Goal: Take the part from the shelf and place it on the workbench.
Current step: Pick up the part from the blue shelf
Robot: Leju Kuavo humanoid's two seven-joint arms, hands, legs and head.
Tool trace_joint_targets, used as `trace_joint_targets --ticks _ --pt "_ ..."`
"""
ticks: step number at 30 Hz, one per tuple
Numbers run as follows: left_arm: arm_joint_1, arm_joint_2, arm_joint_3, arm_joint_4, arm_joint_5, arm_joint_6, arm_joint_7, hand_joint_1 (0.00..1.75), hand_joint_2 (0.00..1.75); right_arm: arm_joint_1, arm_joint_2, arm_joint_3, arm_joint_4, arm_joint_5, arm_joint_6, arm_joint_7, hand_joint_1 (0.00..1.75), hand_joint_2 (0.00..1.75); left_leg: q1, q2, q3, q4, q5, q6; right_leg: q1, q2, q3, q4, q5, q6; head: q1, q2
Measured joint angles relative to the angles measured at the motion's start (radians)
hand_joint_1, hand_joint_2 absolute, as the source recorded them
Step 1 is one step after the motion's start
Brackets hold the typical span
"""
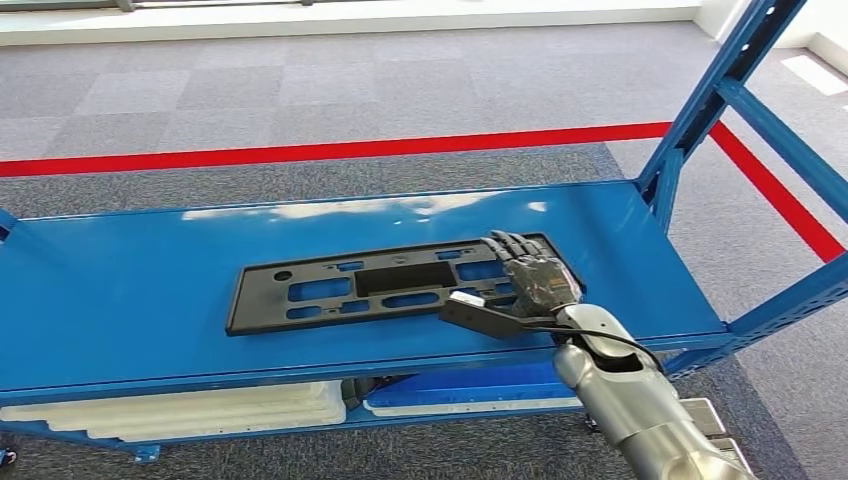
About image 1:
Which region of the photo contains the blue metal shelf rack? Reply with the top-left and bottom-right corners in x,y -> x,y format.
0,0 -> 848,465

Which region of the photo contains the white plastic crate stack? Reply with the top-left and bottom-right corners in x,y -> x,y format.
0,380 -> 348,444

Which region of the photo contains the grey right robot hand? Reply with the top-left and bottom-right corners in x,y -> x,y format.
480,229 -> 586,319

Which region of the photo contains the black plastic panel part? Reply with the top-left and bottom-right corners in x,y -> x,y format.
225,231 -> 586,338

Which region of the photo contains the blue plastic crate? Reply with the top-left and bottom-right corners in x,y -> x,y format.
364,362 -> 579,409

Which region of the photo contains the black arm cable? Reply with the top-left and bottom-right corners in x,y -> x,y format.
523,317 -> 665,374

